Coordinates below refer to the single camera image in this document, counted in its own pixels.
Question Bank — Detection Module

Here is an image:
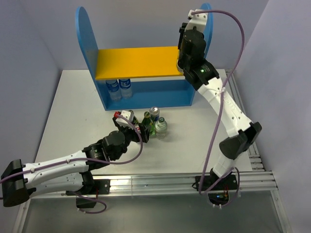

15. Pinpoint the left green Perrier bottle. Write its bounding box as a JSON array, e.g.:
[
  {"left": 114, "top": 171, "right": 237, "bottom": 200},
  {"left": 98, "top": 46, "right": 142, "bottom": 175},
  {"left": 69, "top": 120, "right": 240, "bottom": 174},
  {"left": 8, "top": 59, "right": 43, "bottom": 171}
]
[{"left": 129, "top": 110, "right": 139, "bottom": 126}]

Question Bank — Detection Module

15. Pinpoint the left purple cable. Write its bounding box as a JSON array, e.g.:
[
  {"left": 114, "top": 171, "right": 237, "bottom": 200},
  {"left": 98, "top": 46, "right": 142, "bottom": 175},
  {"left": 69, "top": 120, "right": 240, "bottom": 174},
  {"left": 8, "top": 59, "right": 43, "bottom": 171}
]
[{"left": 0, "top": 115, "right": 144, "bottom": 216}]

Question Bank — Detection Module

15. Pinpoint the left water bottle blue label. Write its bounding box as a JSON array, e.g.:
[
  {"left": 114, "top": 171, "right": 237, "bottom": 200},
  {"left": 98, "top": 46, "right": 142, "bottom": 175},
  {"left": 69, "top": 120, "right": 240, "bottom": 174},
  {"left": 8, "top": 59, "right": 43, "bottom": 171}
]
[{"left": 105, "top": 80, "right": 122, "bottom": 101}]

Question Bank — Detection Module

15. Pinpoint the silver blue can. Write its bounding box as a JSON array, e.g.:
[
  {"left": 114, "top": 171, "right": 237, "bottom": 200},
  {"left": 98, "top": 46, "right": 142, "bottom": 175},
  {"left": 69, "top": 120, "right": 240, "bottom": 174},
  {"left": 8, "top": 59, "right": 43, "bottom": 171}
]
[{"left": 149, "top": 106, "right": 160, "bottom": 122}]

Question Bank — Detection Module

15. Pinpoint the clear Chang bottle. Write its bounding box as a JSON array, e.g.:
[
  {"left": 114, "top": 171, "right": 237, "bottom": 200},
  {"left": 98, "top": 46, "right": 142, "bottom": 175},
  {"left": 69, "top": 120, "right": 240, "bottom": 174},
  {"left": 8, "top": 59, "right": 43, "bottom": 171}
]
[
  {"left": 155, "top": 117, "right": 167, "bottom": 138},
  {"left": 176, "top": 57, "right": 185, "bottom": 73}
]

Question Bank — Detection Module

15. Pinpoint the blue and yellow shelf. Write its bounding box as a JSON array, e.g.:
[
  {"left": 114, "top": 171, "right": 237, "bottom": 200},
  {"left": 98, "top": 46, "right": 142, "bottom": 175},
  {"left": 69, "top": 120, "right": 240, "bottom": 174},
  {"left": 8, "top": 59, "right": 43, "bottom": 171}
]
[{"left": 74, "top": 2, "right": 214, "bottom": 111}]

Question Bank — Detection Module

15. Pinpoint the silver can red tab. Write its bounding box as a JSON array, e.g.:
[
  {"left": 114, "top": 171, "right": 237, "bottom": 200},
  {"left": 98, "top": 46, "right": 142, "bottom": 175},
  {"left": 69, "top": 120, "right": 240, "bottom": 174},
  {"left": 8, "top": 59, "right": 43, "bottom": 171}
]
[{"left": 135, "top": 124, "right": 141, "bottom": 133}]

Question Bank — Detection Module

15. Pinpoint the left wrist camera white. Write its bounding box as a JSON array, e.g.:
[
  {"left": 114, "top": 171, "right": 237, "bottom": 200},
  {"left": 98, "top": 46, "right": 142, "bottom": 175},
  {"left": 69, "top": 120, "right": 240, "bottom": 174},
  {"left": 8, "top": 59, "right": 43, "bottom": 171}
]
[{"left": 114, "top": 110, "right": 133, "bottom": 127}]

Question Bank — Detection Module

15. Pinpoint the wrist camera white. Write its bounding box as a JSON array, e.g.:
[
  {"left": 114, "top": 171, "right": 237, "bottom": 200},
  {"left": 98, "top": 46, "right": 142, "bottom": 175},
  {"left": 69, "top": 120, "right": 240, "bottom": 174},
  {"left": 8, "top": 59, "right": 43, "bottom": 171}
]
[
  {"left": 114, "top": 110, "right": 133, "bottom": 127},
  {"left": 185, "top": 9, "right": 208, "bottom": 33}
]

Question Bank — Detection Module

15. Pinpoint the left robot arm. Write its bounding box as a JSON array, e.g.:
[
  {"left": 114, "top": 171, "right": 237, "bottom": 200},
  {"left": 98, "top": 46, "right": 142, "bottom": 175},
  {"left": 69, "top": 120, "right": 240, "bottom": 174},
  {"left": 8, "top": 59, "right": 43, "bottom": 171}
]
[{"left": 0, "top": 117, "right": 151, "bottom": 207}]

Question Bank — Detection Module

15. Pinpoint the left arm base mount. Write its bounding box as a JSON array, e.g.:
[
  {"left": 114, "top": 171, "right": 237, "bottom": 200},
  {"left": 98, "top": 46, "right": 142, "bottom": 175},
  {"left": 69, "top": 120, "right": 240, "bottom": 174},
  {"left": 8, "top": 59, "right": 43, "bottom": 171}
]
[{"left": 66, "top": 179, "right": 110, "bottom": 214}]

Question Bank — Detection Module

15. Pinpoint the green perrier bottle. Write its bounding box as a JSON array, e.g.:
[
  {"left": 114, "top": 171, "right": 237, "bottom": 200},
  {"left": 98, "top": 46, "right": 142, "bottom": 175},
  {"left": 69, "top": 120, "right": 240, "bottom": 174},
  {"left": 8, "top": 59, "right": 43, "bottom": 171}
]
[
  {"left": 129, "top": 110, "right": 139, "bottom": 126},
  {"left": 142, "top": 111, "right": 155, "bottom": 136}
]

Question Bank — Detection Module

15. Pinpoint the right water bottle blue label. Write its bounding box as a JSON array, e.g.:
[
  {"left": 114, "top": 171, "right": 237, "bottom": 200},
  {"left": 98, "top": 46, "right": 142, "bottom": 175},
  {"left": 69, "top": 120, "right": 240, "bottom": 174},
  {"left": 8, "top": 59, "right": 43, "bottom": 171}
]
[{"left": 119, "top": 79, "right": 133, "bottom": 99}]

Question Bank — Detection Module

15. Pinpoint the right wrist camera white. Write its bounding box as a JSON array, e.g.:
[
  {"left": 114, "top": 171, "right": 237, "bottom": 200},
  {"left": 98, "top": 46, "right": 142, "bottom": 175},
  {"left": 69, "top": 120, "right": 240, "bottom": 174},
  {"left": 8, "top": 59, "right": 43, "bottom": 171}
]
[{"left": 185, "top": 9, "right": 208, "bottom": 33}]

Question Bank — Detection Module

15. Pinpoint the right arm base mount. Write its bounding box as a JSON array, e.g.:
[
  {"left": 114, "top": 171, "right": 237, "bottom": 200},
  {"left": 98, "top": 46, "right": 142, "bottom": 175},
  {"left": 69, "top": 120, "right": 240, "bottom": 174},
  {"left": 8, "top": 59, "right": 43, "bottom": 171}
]
[{"left": 192, "top": 172, "right": 240, "bottom": 208}]

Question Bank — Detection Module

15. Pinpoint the water bottle blue label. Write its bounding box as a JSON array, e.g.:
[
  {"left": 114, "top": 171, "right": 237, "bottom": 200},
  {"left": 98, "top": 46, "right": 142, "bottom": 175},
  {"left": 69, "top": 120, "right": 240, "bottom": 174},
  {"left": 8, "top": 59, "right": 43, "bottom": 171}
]
[
  {"left": 105, "top": 80, "right": 122, "bottom": 101},
  {"left": 119, "top": 79, "right": 133, "bottom": 99}
]

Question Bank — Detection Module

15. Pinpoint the aluminium rail frame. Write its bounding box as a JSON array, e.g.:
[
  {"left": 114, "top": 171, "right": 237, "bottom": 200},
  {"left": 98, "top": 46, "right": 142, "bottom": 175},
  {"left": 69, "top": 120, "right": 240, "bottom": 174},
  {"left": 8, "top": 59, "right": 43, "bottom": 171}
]
[{"left": 13, "top": 70, "right": 292, "bottom": 233}]

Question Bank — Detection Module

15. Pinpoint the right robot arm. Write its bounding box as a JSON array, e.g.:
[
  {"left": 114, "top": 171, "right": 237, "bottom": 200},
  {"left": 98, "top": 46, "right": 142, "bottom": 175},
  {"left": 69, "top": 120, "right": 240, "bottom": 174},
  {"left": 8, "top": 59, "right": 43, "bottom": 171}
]
[{"left": 177, "top": 23, "right": 262, "bottom": 189}]

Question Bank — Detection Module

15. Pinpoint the right green Perrier bottle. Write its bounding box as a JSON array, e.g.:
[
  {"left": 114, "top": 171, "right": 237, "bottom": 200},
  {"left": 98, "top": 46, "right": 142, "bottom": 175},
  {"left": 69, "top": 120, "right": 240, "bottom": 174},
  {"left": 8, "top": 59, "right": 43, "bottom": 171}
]
[{"left": 142, "top": 111, "right": 155, "bottom": 136}]

